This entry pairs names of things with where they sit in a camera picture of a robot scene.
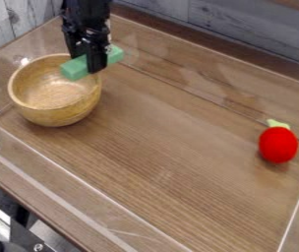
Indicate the clear acrylic tray wall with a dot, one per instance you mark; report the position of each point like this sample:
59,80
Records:
92,220

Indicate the red plush strawberry toy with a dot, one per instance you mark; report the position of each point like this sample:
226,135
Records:
278,142

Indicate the green rectangular block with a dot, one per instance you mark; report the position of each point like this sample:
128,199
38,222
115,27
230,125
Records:
75,68

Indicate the black metal equipment base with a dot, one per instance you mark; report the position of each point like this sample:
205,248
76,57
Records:
24,241

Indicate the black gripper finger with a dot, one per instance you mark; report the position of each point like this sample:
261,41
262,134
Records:
98,52
75,44

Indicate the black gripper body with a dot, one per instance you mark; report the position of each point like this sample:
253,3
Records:
86,16

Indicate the wooden bowl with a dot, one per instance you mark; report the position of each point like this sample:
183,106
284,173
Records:
50,100

